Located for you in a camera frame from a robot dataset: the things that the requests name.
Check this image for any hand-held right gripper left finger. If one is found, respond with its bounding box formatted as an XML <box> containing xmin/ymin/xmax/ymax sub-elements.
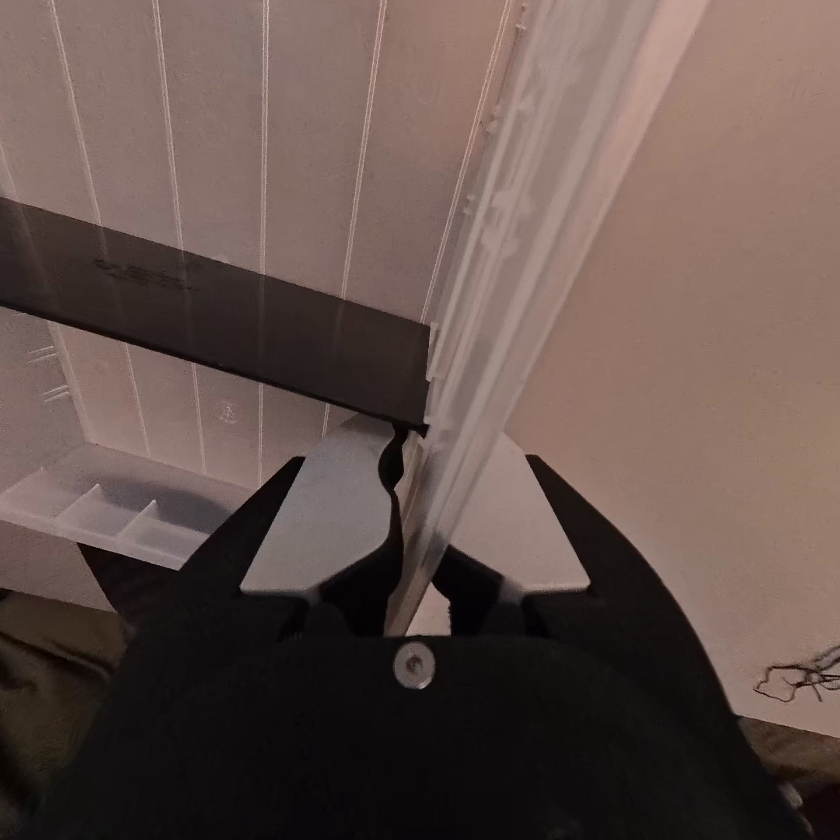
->
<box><xmin>240</xmin><ymin>415</ymin><xmax>408</xmax><ymax>632</ymax></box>

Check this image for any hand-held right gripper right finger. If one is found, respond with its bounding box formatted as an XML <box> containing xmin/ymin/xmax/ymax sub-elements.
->
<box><xmin>428</xmin><ymin>430</ymin><xmax>592</xmax><ymax>632</ymax></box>

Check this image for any clear plastic bin with divider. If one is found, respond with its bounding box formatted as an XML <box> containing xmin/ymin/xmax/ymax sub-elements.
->
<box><xmin>0</xmin><ymin>0</ymin><xmax>713</xmax><ymax>634</ymax></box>

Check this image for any black bin divider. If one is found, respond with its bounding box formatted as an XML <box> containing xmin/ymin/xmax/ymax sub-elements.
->
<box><xmin>0</xmin><ymin>197</ymin><xmax>439</xmax><ymax>439</ymax></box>

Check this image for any tangled thin cable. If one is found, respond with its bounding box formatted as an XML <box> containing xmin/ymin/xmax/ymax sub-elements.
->
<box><xmin>753</xmin><ymin>644</ymin><xmax>840</xmax><ymax>704</ymax></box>

